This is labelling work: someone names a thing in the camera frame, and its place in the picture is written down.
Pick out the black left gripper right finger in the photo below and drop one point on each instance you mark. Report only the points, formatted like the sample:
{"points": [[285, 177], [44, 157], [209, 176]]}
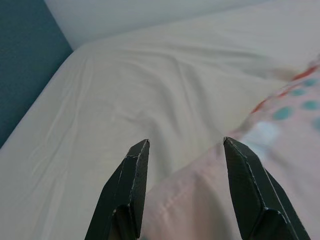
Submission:
{"points": [[255, 195]]}

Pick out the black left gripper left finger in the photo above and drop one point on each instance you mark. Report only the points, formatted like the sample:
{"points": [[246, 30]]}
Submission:
{"points": [[122, 195]]}

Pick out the pink patterned pillow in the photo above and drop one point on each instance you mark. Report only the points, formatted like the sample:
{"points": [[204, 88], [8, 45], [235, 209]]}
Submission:
{"points": [[275, 162]]}

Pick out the beige sheeted mattress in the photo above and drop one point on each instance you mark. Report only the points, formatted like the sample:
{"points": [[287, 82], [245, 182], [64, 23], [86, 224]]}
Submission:
{"points": [[100, 100]]}

